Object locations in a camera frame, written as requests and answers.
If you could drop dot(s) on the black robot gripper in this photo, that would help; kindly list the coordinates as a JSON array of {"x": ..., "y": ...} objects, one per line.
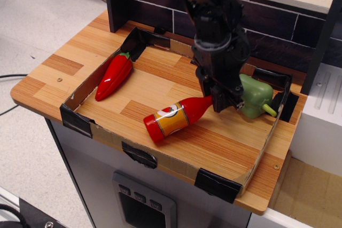
[{"x": 220, "y": 64}]

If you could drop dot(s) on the red hot sauce bottle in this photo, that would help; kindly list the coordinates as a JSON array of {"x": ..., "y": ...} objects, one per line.
[{"x": 176, "y": 117}]

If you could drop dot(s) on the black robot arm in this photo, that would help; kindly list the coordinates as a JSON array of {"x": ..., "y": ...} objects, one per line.
[{"x": 214, "y": 20}]

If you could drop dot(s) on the cardboard fence with black tape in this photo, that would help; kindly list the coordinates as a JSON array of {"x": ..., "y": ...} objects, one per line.
[{"x": 145, "y": 101}]

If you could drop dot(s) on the green toy bell pepper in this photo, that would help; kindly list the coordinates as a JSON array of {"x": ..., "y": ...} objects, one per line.
[{"x": 257, "y": 97}]

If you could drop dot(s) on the red toy chili pepper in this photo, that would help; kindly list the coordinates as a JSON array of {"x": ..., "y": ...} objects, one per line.
[{"x": 119, "y": 68}]

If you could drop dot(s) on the grey oven control panel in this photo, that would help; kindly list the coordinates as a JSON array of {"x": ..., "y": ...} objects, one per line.
[{"x": 142, "y": 206}]

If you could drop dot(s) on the black metal bracket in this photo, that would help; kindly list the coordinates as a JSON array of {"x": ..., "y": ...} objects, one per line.
[{"x": 35, "y": 217}]

